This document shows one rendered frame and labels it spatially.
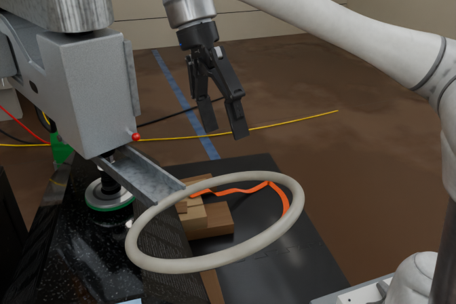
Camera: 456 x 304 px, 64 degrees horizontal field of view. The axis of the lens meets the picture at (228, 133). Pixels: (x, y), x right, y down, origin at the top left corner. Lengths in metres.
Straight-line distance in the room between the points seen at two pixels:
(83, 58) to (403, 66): 0.93
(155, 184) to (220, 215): 1.34
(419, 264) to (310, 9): 0.72
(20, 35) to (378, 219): 2.47
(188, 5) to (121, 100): 0.76
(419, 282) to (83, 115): 1.09
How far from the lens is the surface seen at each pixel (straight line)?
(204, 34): 0.66
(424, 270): 1.06
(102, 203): 1.57
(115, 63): 1.31
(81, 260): 1.46
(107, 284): 1.36
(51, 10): 1.23
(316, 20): 0.60
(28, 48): 1.66
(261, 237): 0.80
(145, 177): 1.33
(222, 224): 2.51
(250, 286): 2.31
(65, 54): 1.23
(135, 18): 6.34
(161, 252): 1.52
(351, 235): 2.73
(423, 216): 3.08
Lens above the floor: 1.86
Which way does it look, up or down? 30 degrees down
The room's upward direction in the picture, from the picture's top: straight up
